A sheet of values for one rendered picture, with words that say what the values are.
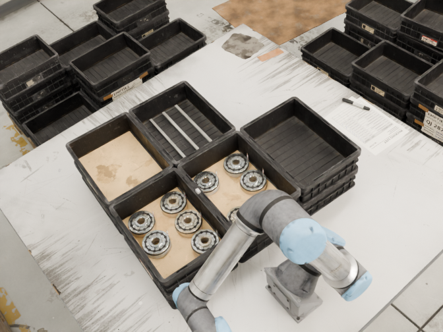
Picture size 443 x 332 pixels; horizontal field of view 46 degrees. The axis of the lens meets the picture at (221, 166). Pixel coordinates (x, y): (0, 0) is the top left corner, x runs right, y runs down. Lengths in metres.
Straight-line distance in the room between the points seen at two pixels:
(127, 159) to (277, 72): 0.93
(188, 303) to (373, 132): 1.25
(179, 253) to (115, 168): 0.51
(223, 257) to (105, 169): 0.90
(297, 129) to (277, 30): 1.98
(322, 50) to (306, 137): 1.39
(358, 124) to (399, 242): 0.62
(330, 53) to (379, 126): 1.14
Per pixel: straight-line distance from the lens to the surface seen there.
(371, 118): 2.47
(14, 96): 3.31
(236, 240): 1.45
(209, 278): 1.50
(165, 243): 1.90
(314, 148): 2.15
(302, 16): 4.26
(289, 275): 1.79
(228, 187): 2.04
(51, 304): 2.94
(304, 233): 1.30
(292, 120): 2.26
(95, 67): 3.28
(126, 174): 2.16
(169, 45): 3.48
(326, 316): 1.91
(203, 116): 2.31
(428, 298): 2.80
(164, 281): 1.75
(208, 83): 2.66
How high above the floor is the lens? 2.46
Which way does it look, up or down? 51 degrees down
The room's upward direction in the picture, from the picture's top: 9 degrees counter-clockwise
